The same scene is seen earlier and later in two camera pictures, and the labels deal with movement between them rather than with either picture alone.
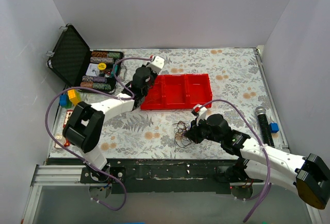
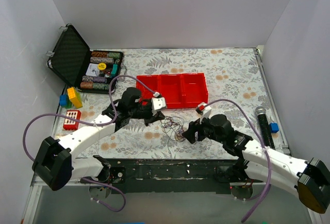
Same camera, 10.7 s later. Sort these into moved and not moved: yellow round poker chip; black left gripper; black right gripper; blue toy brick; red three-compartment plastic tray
Moved: black left gripper
Not moved: blue toy brick; black right gripper; yellow round poker chip; red three-compartment plastic tray
